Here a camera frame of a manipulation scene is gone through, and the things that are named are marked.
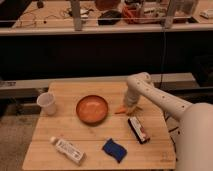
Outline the grey metal post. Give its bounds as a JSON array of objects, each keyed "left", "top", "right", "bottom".
[
  {"left": 70, "top": 0, "right": 82, "bottom": 31},
  {"left": 163, "top": 0, "right": 176, "bottom": 29}
]

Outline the white tube bottle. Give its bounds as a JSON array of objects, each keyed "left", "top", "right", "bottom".
[{"left": 50, "top": 136, "right": 85, "bottom": 165}]

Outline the black whiteboard eraser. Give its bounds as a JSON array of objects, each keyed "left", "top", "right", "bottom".
[{"left": 128, "top": 116, "right": 150, "bottom": 144}]

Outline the blue cloth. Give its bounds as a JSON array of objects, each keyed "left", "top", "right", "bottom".
[{"left": 102, "top": 139, "right": 127, "bottom": 163}]

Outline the black floor cable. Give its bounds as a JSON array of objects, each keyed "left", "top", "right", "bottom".
[{"left": 163, "top": 111, "right": 181, "bottom": 154}]

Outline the grey metal post right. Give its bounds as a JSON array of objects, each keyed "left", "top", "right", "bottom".
[{"left": 163, "top": 0, "right": 176, "bottom": 29}]

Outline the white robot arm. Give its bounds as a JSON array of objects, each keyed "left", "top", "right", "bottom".
[{"left": 124, "top": 72, "right": 213, "bottom": 171}]

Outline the orange bowl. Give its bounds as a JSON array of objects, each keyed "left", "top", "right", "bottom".
[{"left": 76, "top": 95, "right": 109, "bottom": 125}]

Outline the orange crate on bench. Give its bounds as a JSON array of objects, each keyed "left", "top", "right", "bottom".
[{"left": 122, "top": 4, "right": 166, "bottom": 24}]

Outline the white plastic cup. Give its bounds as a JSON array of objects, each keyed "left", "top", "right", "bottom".
[{"left": 36, "top": 92, "right": 56, "bottom": 116}]

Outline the grey metal post left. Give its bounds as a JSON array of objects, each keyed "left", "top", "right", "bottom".
[{"left": 70, "top": 0, "right": 82, "bottom": 31}]

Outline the orange chili pepper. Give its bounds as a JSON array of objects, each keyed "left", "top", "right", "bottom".
[{"left": 115, "top": 107, "right": 127, "bottom": 114}]

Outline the black object on bench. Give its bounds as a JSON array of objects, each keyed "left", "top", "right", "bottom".
[{"left": 98, "top": 10, "right": 121, "bottom": 25}]

